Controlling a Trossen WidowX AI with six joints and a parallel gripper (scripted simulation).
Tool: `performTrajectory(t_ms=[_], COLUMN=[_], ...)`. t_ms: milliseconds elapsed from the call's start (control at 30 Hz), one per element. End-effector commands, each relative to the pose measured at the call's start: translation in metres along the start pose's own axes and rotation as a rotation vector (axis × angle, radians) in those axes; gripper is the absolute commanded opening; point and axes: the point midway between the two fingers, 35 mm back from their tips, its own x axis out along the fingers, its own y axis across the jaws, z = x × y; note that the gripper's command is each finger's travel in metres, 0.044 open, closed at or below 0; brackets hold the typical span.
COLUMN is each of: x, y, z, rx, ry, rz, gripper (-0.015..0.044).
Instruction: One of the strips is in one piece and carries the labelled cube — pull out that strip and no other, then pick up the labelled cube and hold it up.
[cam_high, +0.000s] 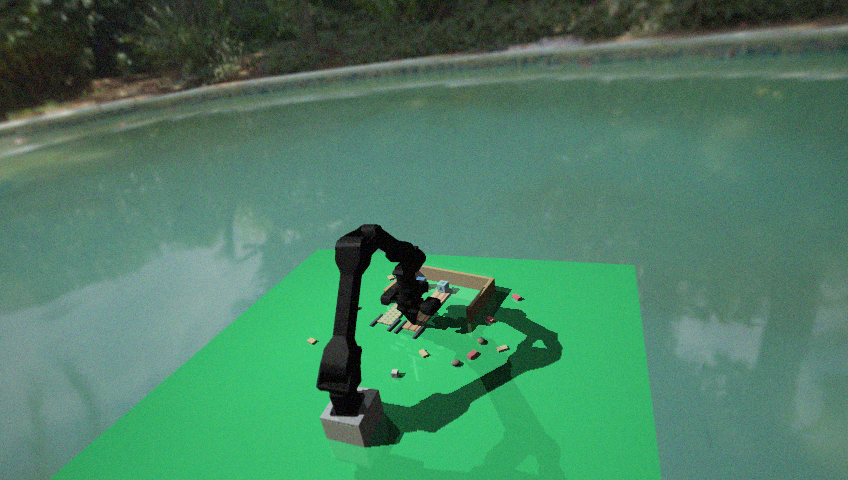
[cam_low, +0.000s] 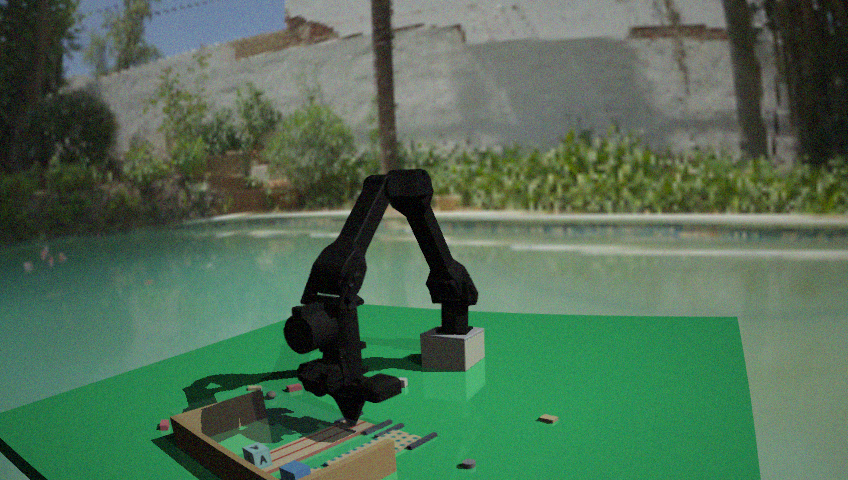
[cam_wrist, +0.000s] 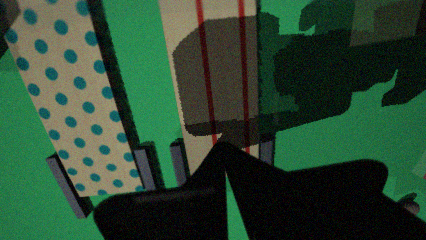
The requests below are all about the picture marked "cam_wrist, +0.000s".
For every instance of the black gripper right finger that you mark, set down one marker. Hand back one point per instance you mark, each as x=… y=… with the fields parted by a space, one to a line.
x=266 y=194

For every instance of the tan strip with teal polka dots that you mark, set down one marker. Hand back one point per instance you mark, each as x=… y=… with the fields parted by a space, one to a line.
x=68 y=77

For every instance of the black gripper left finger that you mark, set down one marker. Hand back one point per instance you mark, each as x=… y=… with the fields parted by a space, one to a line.
x=197 y=207

